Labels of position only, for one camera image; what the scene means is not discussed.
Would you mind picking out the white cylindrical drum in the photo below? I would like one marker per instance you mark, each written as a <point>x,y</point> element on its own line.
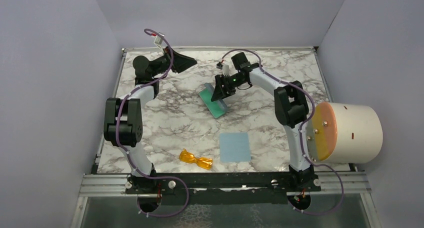
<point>344,133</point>

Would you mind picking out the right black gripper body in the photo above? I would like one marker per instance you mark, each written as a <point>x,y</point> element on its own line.
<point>230,83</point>

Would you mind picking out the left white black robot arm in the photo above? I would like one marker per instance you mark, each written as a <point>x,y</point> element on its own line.
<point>123,119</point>

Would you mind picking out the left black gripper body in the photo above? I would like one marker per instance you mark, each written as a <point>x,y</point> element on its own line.
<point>160,64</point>

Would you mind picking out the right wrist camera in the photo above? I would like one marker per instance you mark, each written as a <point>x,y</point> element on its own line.
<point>225,69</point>

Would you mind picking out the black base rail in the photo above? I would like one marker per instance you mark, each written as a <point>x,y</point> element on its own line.
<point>218,188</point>

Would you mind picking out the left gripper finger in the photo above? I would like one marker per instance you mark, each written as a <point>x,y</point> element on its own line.
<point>181,59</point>
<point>181,66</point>

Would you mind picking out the orange sunglasses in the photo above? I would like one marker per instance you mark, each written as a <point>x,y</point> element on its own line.
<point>190,158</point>

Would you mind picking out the light blue cleaning cloth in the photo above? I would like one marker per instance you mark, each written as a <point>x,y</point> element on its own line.
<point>234,147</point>

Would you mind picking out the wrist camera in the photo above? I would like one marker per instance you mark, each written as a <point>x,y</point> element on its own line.
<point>225,69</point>
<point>158,39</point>

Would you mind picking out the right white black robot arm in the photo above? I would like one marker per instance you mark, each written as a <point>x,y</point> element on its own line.
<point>293,107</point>

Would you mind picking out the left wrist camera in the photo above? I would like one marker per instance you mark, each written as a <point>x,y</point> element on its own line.
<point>158,39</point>

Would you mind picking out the aluminium frame rail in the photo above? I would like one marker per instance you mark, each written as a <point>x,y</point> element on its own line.
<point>120,185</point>

